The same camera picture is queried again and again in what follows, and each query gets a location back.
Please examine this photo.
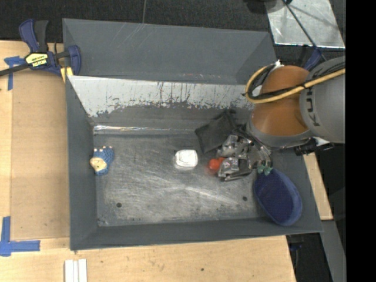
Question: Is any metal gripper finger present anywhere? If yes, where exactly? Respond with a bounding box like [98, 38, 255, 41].
[217, 157, 253, 183]
[216, 136, 242, 159]

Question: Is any small red toy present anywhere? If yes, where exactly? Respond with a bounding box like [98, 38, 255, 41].
[209, 157, 226, 170]

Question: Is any dark grey cloth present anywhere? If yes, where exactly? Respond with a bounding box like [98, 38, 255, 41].
[194, 110, 237, 155]

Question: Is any white cup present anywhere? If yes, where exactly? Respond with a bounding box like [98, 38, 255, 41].
[174, 149, 199, 170]

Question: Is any blue oval bowl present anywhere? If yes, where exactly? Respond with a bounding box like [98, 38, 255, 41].
[253, 167, 304, 227]

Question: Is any grey metal bin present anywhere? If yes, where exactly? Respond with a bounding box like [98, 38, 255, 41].
[61, 18, 324, 251]

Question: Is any blue and tan toy paw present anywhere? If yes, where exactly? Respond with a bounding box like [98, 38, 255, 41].
[89, 146, 116, 176]

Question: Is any black cylinder on white bracket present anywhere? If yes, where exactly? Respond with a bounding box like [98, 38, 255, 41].
[294, 137, 335, 156]

